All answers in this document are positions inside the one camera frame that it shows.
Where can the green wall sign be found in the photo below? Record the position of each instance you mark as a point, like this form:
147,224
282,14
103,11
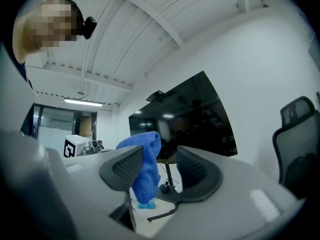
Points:
86,113

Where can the blue cloth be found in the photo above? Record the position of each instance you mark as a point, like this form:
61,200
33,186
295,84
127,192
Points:
147,164

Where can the person's dark shirt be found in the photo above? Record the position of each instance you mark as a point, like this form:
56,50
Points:
23,71

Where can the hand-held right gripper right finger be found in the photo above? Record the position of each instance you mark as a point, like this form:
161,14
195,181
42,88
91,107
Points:
237,196

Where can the person's head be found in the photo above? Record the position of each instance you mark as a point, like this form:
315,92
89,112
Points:
45,29

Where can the light blue plastic bag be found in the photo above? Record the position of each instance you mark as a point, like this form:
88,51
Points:
146,205

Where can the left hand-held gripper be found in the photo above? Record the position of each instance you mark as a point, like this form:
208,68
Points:
71,149

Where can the long ceiling light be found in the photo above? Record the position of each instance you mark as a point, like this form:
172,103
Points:
82,102

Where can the wooden door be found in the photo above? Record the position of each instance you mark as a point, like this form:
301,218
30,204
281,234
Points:
86,126

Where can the black head-worn camera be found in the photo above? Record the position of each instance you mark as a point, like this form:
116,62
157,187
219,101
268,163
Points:
89,27

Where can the black mesh office chair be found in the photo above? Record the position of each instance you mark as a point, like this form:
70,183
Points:
300,144

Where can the black framed glass partition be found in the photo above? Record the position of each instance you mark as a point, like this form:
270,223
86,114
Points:
55,124

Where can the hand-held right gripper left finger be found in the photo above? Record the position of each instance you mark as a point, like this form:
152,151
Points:
82,169

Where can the large black monitor screen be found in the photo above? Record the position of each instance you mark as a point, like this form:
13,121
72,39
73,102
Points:
187,124

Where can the round ceiling fixture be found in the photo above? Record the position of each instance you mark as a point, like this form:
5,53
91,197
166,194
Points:
80,93

